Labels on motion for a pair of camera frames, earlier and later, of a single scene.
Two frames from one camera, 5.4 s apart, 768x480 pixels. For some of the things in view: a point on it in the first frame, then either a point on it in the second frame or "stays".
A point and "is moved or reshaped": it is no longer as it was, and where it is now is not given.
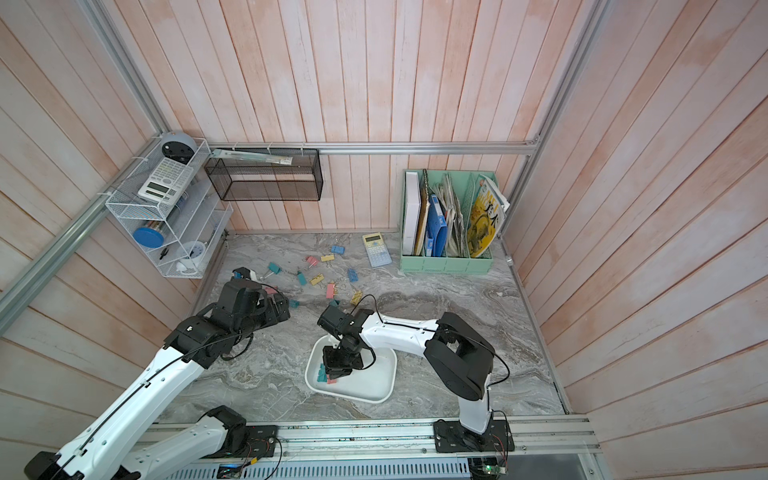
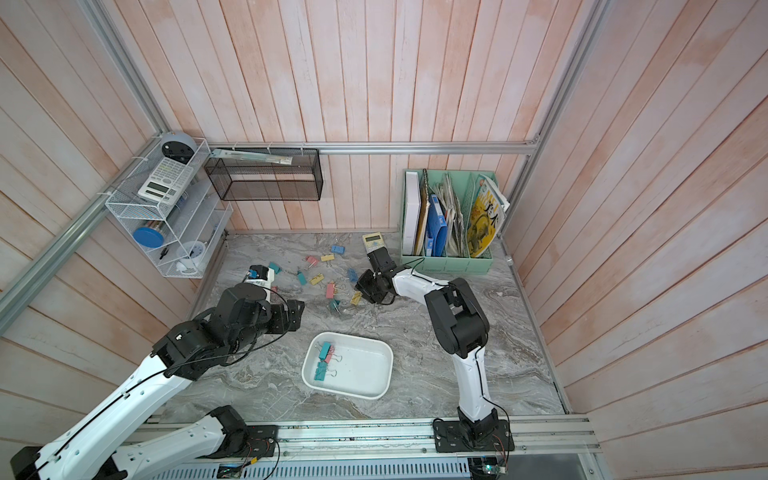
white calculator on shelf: x=167 y=182 stays
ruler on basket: x=252 y=156 stays
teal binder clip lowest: x=322 y=373 is moved or reshaped
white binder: x=411 y=212 stays
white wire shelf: x=174 y=207 stays
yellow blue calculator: x=376 y=249 stays
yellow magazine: x=486 y=217 stays
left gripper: x=272 y=317 to x=294 y=315
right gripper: x=333 y=368 to x=362 y=285
